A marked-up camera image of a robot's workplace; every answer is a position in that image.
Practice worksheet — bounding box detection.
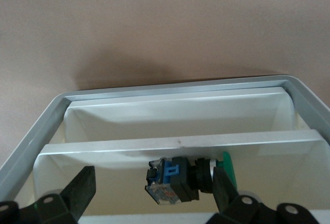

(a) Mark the green mushroom push button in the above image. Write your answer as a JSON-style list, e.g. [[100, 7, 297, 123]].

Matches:
[[144, 151, 237, 206]]

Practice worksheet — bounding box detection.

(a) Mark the white drawer cabinet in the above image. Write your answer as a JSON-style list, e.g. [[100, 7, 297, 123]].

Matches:
[[0, 74, 330, 201]]

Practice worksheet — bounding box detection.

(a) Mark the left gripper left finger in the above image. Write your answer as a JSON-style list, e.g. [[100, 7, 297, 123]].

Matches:
[[35, 166, 97, 224]]

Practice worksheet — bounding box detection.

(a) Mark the white plastic drawer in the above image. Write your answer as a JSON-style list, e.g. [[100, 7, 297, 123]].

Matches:
[[63, 87, 295, 142], [32, 129, 330, 218]]

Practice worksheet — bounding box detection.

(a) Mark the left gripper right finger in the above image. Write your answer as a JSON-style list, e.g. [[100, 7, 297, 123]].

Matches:
[[208, 167, 261, 224]]

